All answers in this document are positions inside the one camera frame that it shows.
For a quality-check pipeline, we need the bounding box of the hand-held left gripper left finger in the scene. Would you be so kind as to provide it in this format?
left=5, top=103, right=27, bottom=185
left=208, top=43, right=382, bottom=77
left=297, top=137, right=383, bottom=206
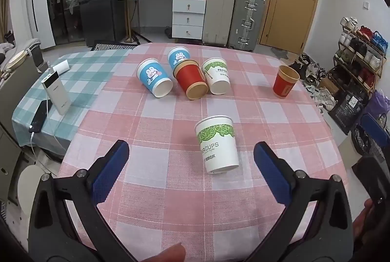
left=27, top=140, right=141, bottom=262

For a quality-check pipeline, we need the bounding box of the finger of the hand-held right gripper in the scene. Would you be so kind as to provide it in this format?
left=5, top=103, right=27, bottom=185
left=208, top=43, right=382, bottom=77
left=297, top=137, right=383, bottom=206
left=360, top=113, right=390, bottom=156

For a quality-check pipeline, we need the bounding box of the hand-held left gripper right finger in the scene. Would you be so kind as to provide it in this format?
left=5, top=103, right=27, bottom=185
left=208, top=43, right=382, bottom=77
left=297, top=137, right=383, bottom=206
left=244, top=141, right=355, bottom=262

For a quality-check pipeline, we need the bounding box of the white cup green leaf band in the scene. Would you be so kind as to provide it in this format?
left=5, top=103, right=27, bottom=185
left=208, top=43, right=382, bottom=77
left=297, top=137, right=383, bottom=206
left=194, top=115, right=240, bottom=175
left=202, top=57, right=230, bottom=95

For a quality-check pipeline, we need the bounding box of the red cup brown rim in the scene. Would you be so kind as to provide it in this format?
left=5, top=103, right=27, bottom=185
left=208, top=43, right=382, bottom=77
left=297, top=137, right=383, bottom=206
left=173, top=59, right=209, bottom=100
left=272, top=65, right=301, bottom=99

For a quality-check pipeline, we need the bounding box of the blue bunny print cup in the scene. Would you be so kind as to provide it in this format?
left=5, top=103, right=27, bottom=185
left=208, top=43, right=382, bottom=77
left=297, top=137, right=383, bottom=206
left=136, top=58, right=174, bottom=98
left=167, top=46, right=191, bottom=70

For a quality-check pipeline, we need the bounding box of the person's right hand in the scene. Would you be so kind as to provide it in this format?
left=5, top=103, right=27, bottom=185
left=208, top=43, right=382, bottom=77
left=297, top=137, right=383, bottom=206
left=353, top=198, right=375, bottom=250

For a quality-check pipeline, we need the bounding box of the person's left hand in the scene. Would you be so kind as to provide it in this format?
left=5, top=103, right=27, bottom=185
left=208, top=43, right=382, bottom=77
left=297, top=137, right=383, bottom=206
left=138, top=243, right=186, bottom=262

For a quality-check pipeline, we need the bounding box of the purple plastic bag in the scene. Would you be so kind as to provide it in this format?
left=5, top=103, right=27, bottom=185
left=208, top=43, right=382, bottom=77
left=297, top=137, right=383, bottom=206
left=362, top=91, right=390, bottom=125

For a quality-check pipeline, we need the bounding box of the black labelled bag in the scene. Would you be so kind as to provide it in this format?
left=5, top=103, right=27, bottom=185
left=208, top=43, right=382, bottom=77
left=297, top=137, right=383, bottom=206
left=327, top=88, right=371, bottom=134

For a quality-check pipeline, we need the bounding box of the pink checkered tablecloth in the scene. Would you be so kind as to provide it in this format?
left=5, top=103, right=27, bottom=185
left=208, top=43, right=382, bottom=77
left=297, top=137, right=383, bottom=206
left=58, top=42, right=348, bottom=262

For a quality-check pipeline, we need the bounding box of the shoe rack with shoes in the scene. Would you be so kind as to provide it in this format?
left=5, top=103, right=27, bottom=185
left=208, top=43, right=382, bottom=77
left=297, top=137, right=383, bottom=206
left=332, top=17, right=389, bottom=98

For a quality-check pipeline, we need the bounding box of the pile of shoes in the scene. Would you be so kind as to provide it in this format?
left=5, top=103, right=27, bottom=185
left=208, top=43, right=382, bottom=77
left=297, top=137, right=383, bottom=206
left=288, top=53, right=337, bottom=111

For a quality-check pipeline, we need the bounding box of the black smartphone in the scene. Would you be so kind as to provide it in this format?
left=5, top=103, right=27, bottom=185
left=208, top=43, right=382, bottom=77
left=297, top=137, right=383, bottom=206
left=29, top=99, right=52, bottom=133

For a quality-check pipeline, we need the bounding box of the white power bank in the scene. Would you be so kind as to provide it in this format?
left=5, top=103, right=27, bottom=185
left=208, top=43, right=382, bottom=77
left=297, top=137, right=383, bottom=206
left=41, top=71, right=72, bottom=115

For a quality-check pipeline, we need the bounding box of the green checkered tablecloth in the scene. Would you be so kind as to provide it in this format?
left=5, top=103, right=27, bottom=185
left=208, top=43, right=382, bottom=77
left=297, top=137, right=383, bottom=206
left=12, top=49, right=137, bottom=159

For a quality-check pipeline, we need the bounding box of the small white charger box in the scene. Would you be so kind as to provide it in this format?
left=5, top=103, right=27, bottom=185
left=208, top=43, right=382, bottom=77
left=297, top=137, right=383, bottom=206
left=52, top=60, right=70, bottom=76

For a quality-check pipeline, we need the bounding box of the grey door mat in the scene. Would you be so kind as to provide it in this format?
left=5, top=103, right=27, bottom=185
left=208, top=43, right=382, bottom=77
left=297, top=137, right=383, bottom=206
left=271, top=47, right=293, bottom=60

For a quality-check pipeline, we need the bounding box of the striped rug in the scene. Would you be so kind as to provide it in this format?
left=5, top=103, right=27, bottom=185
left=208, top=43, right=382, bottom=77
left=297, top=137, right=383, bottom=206
left=91, top=40, right=137, bottom=51

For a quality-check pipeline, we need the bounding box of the silver suitcase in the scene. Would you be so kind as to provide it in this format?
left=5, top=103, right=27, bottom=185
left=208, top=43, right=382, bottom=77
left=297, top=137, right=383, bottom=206
left=228, top=0, right=265, bottom=52

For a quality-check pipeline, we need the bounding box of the beige suitcase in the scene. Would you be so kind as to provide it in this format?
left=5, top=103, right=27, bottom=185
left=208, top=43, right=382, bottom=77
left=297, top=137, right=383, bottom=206
left=203, top=0, right=236, bottom=47

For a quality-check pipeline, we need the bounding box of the white desk with drawers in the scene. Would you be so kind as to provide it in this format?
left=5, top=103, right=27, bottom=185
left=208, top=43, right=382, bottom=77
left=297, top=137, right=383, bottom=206
left=117, top=0, right=211, bottom=40

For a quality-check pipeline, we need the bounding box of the white charging cable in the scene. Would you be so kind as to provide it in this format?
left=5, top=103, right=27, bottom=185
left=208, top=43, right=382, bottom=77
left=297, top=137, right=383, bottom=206
left=30, top=99, right=66, bottom=159

